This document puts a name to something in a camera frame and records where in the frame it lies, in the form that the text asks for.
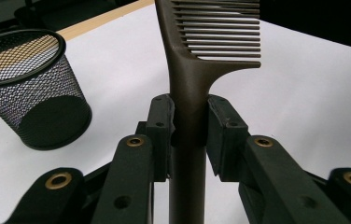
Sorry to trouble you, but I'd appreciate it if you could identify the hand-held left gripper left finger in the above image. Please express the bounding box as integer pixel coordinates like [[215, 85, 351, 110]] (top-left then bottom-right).
[[135, 93, 176, 183]]

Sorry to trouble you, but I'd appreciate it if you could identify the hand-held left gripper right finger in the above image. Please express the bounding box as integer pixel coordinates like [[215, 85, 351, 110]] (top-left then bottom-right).
[[205, 94, 253, 183]]

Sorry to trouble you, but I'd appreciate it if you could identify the dark brown handle comb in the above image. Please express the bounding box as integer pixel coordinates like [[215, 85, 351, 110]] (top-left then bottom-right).
[[154, 0, 262, 224]]

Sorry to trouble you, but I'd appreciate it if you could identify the black mesh pen cup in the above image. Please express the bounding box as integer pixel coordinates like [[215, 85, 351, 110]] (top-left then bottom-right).
[[0, 28, 93, 151]]

